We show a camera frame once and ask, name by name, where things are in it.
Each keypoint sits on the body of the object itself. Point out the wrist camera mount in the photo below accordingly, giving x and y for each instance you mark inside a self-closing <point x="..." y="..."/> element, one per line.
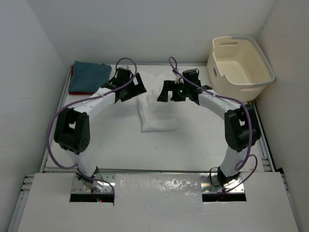
<point x="124" y="67"/>
<point x="179" y="80"/>

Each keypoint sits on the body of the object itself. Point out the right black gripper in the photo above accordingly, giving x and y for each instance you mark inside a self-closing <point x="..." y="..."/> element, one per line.
<point x="170" y="85"/>

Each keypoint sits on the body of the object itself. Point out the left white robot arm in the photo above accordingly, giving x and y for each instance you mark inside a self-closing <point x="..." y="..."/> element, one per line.
<point x="72" y="131"/>

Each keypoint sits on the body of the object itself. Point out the white t shirt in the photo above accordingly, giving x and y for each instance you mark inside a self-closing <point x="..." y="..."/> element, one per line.
<point x="155" y="116"/>

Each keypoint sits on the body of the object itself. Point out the blue t shirt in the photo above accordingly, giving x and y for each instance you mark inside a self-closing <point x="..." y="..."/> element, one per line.
<point x="89" y="77"/>

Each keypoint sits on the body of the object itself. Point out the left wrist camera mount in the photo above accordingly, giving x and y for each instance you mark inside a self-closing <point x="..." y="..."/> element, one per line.
<point x="124" y="67"/>

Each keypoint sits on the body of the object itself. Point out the red t shirt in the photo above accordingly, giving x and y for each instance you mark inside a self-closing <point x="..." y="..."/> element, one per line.
<point x="76" y="92"/>

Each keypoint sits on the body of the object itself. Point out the cream laundry basket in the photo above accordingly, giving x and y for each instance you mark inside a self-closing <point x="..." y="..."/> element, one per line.
<point x="238" y="68"/>

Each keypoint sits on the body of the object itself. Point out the reflective foil panel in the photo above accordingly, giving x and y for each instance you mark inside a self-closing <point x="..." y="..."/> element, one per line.
<point x="157" y="189"/>

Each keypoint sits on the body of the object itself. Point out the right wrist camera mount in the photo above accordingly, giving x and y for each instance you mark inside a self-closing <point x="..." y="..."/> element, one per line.
<point x="179" y="80"/>

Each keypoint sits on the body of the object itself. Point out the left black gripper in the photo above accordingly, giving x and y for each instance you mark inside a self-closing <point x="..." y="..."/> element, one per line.
<point x="137" y="89"/>

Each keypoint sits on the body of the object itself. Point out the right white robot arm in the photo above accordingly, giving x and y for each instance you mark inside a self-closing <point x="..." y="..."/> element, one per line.
<point x="240" y="122"/>

